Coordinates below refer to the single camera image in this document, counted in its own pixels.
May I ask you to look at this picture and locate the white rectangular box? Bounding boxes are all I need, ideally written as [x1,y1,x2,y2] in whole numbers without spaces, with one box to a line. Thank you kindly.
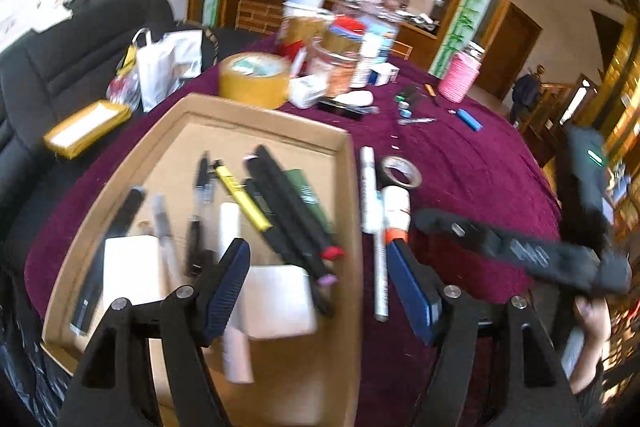
[101,234,169,304]

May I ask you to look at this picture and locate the black seat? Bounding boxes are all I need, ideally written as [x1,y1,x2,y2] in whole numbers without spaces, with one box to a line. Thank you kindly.
[0,0,273,230]

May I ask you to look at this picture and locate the blue lighter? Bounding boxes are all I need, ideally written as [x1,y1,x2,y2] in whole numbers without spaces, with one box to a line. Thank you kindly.
[456,109,485,132]

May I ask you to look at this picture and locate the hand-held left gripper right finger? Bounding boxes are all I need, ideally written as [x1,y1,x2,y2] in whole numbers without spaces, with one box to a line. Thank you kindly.
[386,238,583,427]

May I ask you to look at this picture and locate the silver pen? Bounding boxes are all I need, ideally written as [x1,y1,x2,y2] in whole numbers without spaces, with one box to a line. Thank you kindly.
[372,231,394,324]

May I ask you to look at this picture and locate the white marker pen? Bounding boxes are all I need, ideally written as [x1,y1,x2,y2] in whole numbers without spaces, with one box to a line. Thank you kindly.
[359,146,377,236]

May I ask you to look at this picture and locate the black marker with pink caps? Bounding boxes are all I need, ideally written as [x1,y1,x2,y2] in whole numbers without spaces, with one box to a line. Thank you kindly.
[243,157,337,289]

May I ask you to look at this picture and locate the clear ballpoint pen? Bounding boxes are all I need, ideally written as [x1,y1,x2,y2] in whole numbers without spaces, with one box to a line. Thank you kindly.
[151,194,182,289]

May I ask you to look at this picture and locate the small clear tape roll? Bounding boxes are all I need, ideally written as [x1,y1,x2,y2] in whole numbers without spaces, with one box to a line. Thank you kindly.
[378,155,423,192]

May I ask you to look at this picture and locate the dark plastic bag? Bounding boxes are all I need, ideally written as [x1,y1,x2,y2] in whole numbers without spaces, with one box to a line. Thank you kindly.
[0,252,77,427]

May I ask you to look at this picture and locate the black marker with red end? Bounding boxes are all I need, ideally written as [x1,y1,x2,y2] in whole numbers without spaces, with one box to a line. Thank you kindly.
[254,145,347,264]

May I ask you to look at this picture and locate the tan packing tape roll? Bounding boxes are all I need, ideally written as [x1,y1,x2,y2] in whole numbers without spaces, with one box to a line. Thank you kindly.
[218,53,292,110]

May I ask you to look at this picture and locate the red clear plastic bag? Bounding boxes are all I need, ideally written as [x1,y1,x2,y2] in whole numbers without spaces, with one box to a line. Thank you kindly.
[105,46,142,114]

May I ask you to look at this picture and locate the white tissue pack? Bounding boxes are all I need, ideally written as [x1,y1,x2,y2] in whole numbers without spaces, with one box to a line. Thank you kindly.
[289,74,327,108]

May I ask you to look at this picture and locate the black clear gel pen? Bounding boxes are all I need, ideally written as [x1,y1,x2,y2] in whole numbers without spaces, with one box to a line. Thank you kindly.
[186,151,212,277]

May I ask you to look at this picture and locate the white and orange glue stick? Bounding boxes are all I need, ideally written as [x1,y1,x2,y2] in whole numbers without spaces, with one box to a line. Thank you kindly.
[380,185,413,244]

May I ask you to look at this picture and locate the cardboard box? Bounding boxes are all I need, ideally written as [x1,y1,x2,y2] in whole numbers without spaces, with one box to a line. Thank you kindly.
[42,92,367,427]

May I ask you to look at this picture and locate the person's right hand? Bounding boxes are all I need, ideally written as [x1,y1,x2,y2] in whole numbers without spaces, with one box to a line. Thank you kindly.
[570,296,612,394]

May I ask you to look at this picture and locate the pink bottle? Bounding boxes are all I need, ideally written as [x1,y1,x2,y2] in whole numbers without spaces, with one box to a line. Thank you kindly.
[438,41,487,104]

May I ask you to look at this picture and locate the yellow flat box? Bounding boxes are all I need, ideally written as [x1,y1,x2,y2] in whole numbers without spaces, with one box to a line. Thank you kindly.
[43,100,133,159]

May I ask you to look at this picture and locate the white plastic bag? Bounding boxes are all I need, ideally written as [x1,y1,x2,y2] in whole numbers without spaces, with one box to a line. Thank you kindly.
[131,28,204,114]

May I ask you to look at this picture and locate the white bottle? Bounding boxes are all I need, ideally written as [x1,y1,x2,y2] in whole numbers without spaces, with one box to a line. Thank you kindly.
[349,31,382,88]

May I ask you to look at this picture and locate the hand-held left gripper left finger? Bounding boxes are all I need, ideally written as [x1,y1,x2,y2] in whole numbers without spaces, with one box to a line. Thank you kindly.
[60,238,252,427]

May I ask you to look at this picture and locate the black labelled gel pen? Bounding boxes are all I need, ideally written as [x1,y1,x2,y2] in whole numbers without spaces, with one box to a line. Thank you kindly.
[69,186,147,336]

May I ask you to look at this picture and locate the yellow highlighter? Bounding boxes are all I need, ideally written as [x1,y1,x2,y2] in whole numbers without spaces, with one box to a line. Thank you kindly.
[212,160,274,231]

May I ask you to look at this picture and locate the white marker tube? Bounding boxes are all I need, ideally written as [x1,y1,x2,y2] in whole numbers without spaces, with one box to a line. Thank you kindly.
[219,201,254,384]

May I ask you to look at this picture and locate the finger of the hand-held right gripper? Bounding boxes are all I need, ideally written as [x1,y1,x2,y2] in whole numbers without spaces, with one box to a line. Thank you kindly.
[412,207,507,260]

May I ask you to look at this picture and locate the clear jar with sticks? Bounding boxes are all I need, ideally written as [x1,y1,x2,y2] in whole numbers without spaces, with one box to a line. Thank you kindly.
[306,16,367,98]

